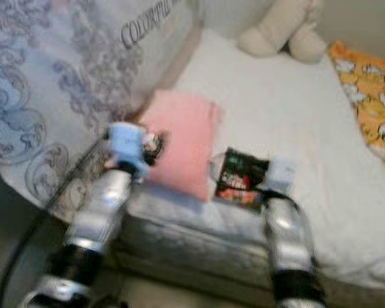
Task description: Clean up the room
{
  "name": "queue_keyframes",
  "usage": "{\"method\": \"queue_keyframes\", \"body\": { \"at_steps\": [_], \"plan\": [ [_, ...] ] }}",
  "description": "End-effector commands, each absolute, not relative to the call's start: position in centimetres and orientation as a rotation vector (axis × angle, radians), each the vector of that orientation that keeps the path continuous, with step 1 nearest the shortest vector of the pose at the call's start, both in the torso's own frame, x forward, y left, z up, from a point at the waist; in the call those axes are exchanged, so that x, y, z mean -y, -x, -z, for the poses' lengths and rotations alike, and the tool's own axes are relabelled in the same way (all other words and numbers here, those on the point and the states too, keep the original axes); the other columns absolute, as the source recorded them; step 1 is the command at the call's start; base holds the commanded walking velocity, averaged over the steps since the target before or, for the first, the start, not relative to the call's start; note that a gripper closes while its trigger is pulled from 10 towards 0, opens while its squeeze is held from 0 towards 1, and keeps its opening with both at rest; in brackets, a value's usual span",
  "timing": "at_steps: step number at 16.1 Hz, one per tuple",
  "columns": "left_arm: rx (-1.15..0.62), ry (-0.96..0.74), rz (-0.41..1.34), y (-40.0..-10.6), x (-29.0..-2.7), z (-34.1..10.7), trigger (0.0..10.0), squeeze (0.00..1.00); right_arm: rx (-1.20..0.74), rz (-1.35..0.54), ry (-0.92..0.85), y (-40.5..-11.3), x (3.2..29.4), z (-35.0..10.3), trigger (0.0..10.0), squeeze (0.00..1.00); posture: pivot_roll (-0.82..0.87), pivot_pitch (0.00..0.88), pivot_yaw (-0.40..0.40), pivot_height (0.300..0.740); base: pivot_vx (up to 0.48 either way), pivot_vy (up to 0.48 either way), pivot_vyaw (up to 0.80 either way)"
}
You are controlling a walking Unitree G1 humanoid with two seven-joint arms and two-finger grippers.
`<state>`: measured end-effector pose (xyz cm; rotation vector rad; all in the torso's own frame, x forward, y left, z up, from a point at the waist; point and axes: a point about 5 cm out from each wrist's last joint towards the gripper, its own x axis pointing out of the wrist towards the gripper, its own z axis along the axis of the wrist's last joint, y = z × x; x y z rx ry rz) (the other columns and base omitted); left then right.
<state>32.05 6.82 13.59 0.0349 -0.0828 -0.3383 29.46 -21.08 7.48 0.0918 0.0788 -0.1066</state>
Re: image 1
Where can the dark cover book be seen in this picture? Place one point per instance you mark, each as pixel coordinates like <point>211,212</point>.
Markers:
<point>237,179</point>

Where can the pink pillow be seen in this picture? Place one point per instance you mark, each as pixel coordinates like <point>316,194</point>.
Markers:
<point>186,141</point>

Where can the yellow cartoon egg blanket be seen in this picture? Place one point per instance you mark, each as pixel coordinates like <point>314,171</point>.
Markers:
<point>369,102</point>

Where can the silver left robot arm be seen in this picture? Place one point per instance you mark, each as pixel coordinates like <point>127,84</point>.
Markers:
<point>99,218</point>

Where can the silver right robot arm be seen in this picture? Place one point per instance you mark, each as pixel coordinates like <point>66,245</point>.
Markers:
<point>289,244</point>

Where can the white quilted mattress pad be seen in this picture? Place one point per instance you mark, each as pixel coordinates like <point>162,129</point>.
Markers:
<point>295,109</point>

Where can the grey white mattress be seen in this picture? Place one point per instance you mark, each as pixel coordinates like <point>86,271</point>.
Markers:
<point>205,256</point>

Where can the printed fabric bed bumper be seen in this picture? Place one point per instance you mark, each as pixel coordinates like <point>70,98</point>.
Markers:
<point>64,83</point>

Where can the beige plush toy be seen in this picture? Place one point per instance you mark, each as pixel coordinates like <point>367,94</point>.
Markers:
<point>282,32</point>

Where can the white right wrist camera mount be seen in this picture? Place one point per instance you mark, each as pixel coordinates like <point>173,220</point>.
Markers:
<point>281,175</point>

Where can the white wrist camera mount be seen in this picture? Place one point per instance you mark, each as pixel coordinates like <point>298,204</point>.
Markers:
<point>281,175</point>
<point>128,147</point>

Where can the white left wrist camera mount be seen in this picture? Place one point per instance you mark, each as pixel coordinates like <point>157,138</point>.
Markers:
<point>128,147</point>

